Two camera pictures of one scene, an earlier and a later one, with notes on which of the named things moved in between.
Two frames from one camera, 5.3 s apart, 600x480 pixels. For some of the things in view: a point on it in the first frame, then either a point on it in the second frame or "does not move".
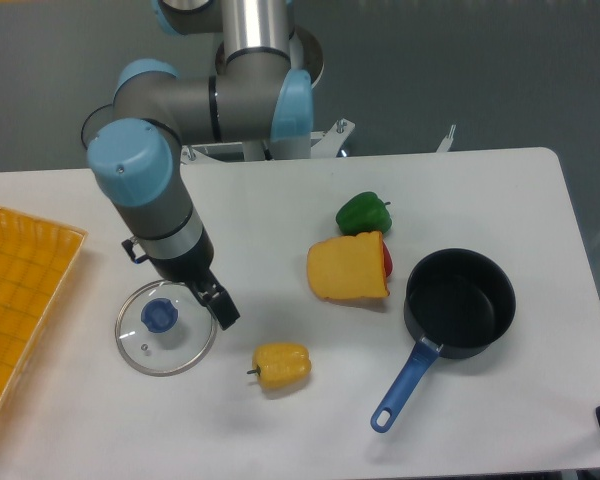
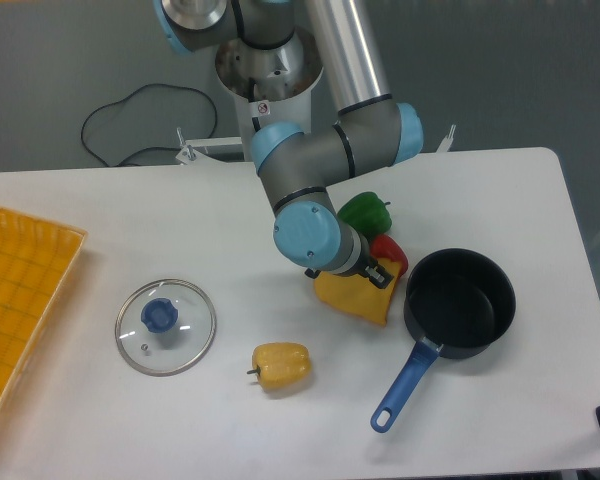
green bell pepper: x=363 y=213 does not move
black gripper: x=193 y=268 → x=364 y=265
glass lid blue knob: x=164 y=328 does not move
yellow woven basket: x=25 y=262 does not move
